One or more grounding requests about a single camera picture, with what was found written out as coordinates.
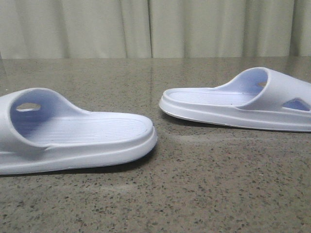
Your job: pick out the pale green curtain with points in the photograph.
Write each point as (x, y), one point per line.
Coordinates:
(154, 28)

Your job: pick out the light blue slipper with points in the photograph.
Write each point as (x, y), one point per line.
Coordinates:
(257, 98)
(41, 131)

